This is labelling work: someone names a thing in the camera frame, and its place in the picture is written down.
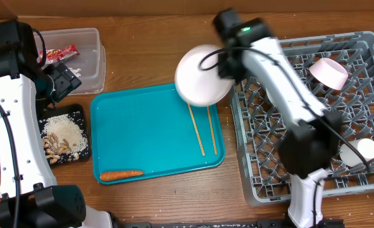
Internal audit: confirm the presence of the white tissue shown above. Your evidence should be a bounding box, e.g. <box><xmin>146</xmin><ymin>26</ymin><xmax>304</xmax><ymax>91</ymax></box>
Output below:
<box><xmin>69</xmin><ymin>68</ymin><xmax>82</xmax><ymax>77</ymax></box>

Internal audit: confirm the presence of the red snack wrapper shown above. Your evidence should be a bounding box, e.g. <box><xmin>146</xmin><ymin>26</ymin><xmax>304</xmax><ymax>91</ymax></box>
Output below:
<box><xmin>40</xmin><ymin>45</ymin><xmax>80</xmax><ymax>65</ymax></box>

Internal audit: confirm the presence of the rice pile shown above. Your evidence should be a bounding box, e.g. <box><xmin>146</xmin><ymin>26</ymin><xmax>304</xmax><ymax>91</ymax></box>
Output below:
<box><xmin>42</xmin><ymin>114</ymin><xmax>89</xmax><ymax>153</ymax></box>

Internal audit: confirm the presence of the wooden chopstick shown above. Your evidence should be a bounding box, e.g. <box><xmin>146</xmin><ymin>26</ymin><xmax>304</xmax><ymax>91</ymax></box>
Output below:
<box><xmin>206</xmin><ymin>106</ymin><xmax>218</xmax><ymax>155</ymax></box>
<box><xmin>187</xmin><ymin>103</ymin><xmax>206</xmax><ymax>156</ymax></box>

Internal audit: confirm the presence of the pink bowl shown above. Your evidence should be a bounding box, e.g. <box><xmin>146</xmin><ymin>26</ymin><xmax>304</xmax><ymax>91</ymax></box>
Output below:
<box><xmin>309</xmin><ymin>58</ymin><xmax>348</xmax><ymax>91</ymax></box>

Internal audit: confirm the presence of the white cup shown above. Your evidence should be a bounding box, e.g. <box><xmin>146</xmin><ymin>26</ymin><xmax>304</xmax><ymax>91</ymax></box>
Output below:
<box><xmin>340</xmin><ymin>138</ymin><xmax>374</xmax><ymax>167</ymax></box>

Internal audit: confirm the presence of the peanut shells pile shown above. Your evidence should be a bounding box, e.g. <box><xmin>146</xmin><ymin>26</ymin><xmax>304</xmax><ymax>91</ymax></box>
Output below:
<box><xmin>42</xmin><ymin>133</ymin><xmax>79</xmax><ymax>165</ymax></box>

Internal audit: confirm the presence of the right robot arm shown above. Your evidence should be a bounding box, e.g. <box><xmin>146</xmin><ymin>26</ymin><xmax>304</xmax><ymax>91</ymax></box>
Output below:
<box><xmin>213</xmin><ymin>9</ymin><xmax>343</xmax><ymax>227</ymax></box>

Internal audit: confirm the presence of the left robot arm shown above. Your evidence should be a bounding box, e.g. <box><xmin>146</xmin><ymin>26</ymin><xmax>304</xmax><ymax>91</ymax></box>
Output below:
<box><xmin>0</xmin><ymin>20</ymin><xmax>120</xmax><ymax>227</ymax></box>

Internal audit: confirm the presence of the grey dishwasher rack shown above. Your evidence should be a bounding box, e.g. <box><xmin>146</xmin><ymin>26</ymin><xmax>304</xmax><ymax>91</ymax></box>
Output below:
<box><xmin>230</xmin><ymin>31</ymin><xmax>374</xmax><ymax>206</ymax></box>

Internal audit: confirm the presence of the clear plastic bin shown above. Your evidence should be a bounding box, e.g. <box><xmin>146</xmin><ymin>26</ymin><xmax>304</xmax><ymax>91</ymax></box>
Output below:
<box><xmin>34</xmin><ymin>28</ymin><xmax>106</xmax><ymax>95</ymax></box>

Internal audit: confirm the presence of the black tray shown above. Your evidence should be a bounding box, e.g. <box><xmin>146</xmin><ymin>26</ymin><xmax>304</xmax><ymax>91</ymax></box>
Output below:
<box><xmin>39</xmin><ymin>104</ymin><xmax>91</xmax><ymax>166</ymax></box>

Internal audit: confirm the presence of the teal serving tray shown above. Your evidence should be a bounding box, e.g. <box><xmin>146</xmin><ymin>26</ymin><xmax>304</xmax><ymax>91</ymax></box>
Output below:
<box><xmin>90</xmin><ymin>84</ymin><xmax>225</xmax><ymax>182</ymax></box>

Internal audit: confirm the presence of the orange carrot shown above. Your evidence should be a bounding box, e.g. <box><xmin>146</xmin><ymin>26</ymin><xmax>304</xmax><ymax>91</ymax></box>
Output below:
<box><xmin>100</xmin><ymin>170</ymin><xmax>144</xmax><ymax>182</ymax></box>

